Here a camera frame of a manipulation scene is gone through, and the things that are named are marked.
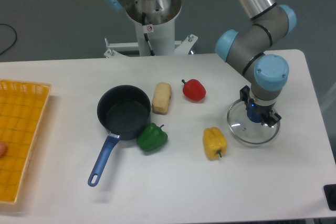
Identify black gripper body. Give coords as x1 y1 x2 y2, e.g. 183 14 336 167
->
239 86 275 119

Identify black device at table edge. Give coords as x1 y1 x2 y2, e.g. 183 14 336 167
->
323 184 336 211

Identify green bell pepper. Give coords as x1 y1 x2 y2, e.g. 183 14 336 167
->
137 123 168 152

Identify glass lid blue knob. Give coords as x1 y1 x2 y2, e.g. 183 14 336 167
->
227 100 280 145

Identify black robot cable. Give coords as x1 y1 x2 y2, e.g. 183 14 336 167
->
140 0 156 56

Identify black cable on floor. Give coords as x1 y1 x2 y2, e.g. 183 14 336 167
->
0 23 18 56

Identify yellow bell pepper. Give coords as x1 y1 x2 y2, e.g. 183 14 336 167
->
203 127 227 160

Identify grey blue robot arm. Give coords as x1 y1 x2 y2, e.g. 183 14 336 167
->
105 0 297 126

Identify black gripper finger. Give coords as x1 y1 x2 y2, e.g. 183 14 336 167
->
261 111 281 126

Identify red bell pepper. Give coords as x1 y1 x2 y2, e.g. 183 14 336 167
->
181 79 206 102

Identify dark saucepan blue handle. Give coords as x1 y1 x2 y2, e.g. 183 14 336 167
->
88 85 151 187

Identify beige bread loaf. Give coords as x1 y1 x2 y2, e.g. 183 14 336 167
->
152 82 172 115

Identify yellow plastic basket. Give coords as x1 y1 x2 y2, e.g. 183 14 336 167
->
1 79 51 205

